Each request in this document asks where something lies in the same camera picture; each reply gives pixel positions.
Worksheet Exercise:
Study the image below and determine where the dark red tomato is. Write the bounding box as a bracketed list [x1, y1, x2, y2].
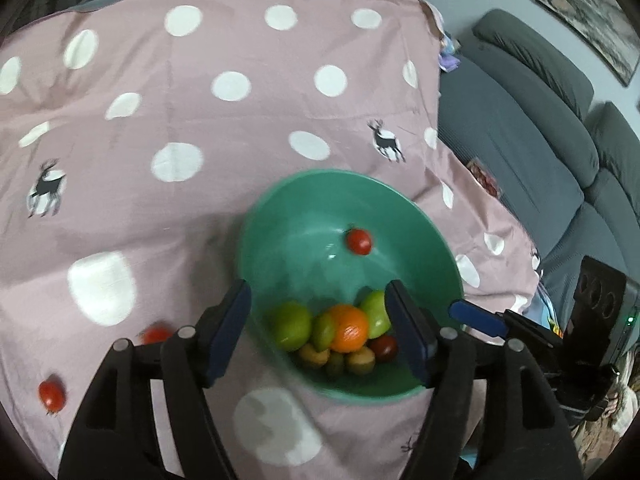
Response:
[369, 335, 399, 364]

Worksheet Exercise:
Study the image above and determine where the framed wall picture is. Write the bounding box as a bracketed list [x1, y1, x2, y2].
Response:
[535, 0, 633, 87]

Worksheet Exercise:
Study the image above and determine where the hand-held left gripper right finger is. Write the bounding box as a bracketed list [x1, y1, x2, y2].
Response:
[385, 280, 583, 480]

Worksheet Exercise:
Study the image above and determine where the green lime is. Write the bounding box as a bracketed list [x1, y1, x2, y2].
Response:
[267, 302, 313, 352]

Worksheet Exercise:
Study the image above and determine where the orange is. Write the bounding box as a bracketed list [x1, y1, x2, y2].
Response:
[328, 305, 371, 353]

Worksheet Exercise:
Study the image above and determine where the grey sofa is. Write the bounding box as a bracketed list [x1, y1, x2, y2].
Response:
[435, 7, 640, 321]

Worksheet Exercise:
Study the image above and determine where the red packet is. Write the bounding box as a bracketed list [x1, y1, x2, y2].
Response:
[467, 157, 502, 198]

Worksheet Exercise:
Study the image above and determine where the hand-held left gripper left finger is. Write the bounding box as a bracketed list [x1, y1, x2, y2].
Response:
[57, 279, 252, 480]

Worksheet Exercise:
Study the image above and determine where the green bowl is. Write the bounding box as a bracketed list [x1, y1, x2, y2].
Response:
[235, 170, 465, 405]

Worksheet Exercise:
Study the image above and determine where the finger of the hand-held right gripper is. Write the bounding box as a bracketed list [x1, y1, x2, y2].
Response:
[448, 299, 566, 361]

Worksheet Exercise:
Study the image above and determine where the green apple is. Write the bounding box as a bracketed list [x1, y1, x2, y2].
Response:
[357, 290, 392, 338]

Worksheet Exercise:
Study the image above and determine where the blue purple patterned sheet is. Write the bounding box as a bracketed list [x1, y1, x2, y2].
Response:
[327, 0, 458, 72]

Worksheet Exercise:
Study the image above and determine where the pink polka dot blanket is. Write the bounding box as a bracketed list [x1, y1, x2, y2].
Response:
[0, 0, 543, 480]

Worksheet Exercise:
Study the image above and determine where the yellow-green lime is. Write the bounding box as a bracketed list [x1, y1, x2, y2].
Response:
[311, 312, 337, 351]

